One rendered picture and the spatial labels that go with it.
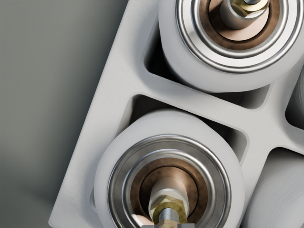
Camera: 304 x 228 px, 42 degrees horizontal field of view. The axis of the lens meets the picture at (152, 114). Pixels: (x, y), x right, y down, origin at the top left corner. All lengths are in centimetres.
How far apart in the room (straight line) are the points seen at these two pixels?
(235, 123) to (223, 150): 7
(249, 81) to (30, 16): 34
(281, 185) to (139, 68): 14
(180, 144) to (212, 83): 4
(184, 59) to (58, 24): 30
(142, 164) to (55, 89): 29
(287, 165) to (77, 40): 30
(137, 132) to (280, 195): 11
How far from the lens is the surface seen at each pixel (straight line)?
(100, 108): 32
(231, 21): 23
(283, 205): 28
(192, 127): 24
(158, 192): 22
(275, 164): 35
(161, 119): 25
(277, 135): 32
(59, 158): 52
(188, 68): 25
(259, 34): 25
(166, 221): 17
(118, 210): 25
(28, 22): 53
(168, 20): 25
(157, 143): 24
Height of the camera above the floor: 49
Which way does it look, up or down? 86 degrees down
